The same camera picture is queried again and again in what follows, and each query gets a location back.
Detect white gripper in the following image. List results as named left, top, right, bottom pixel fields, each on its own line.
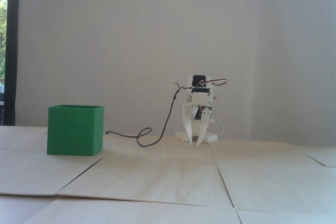
left=183, top=104, right=212, bottom=147

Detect green open box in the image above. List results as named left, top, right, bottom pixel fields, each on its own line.
left=47, top=105, right=104, bottom=156

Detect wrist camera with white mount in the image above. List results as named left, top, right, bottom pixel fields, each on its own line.
left=191, top=87, right=211, bottom=105

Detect white power cable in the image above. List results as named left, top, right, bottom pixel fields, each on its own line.
left=213, top=120, right=224, bottom=139

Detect black camera cable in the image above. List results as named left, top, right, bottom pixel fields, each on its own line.
left=106, top=83, right=195, bottom=147

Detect red white servo wire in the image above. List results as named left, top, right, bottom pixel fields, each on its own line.
left=199, top=78, right=228, bottom=87

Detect dark window frame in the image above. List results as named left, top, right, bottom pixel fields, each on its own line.
left=6, top=0, right=21, bottom=126

